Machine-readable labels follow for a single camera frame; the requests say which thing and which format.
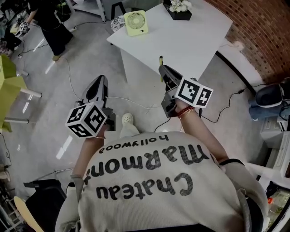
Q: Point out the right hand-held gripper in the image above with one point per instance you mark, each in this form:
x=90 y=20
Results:
x=194 y=93

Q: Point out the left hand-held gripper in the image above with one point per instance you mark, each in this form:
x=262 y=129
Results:
x=86 y=120

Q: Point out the yellow black pen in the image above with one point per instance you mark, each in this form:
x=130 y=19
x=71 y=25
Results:
x=161 y=60

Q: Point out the person's right forearm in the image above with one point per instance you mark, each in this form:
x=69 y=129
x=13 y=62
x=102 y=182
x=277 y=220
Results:
x=199 y=136

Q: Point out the person's left forearm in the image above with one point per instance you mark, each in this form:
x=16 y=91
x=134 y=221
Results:
x=88 y=151

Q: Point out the person's white clog shoe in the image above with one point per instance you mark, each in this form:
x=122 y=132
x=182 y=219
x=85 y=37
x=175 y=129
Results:
x=128 y=118

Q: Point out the white desk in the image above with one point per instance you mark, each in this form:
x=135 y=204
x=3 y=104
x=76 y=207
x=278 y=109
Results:
x=181 y=40

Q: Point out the thin gold bangle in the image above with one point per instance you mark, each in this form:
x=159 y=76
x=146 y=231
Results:
x=99 y=137

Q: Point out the person's cream trouser leg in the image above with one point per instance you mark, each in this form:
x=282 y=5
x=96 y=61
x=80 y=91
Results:
x=129 y=131

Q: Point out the black flower box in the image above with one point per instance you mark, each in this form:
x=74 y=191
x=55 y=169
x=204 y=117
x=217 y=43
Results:
x=181 y=15

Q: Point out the light green desk fan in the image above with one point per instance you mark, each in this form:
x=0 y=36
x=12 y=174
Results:
x=136 y=22

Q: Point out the white power strip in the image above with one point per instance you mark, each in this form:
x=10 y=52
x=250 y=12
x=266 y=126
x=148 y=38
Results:
x=73 y=29

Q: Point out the white flower bouquet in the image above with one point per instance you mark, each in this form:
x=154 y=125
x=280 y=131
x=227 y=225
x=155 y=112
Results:
x=180 y=5

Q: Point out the white metal shelf rack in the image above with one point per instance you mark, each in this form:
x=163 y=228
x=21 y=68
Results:
x=99 y=9

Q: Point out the lime green table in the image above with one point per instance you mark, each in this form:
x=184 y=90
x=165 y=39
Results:
x=9 y=90

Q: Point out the black folding chair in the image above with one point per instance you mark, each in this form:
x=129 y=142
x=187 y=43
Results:
x=45 y=201

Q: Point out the person's cream printed shirt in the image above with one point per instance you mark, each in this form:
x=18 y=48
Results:
x=158 y=204

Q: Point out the white cabinet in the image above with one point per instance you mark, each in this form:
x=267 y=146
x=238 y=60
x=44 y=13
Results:
x=278 y=147

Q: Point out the round wooden stool seat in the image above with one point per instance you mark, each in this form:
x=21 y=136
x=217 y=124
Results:
x=27 y=213

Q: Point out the grey chair with black frame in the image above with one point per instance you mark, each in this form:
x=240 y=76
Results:
x=136 y=3

